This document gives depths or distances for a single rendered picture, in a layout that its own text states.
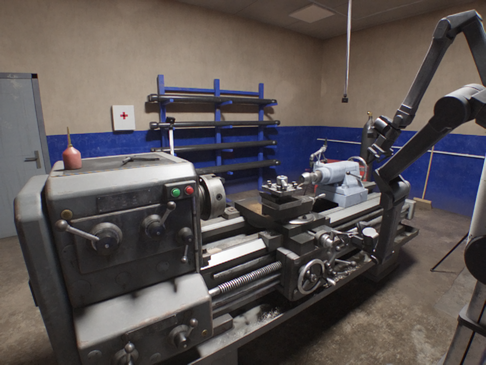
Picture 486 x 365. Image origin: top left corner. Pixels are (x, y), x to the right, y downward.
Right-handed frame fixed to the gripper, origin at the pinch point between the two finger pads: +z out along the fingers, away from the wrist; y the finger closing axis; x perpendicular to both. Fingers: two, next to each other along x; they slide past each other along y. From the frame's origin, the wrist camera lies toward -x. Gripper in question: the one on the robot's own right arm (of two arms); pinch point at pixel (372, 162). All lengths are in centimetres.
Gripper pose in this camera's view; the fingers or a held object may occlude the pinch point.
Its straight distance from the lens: 138.3
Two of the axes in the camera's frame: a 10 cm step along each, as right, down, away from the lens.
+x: 4.5, 6.7, -5.9
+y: -8.6, 1.3, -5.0
